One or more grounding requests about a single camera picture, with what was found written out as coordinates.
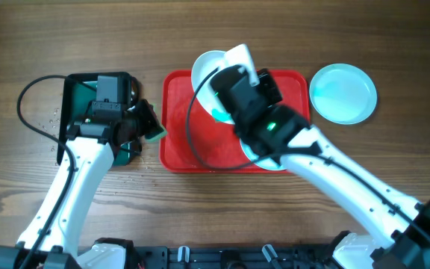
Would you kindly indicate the light blue plate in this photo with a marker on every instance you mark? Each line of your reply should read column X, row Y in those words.
column 343, row 94
column 266, row 164

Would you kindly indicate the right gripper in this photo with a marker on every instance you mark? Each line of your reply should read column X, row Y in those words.
column 267, row 82

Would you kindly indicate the black tray with water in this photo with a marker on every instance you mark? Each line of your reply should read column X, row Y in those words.
column 75, row 100

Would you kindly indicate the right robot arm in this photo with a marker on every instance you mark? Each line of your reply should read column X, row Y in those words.
column 397, row 225

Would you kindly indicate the red plastic tray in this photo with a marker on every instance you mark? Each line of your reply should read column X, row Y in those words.
column 215, row 142

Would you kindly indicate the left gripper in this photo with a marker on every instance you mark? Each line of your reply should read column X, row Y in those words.
column 148, row 119

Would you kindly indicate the green scrubbing sponge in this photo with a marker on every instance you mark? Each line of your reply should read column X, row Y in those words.
column 156, row 130

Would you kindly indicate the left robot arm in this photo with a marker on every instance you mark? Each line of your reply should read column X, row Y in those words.
column 92, row 143

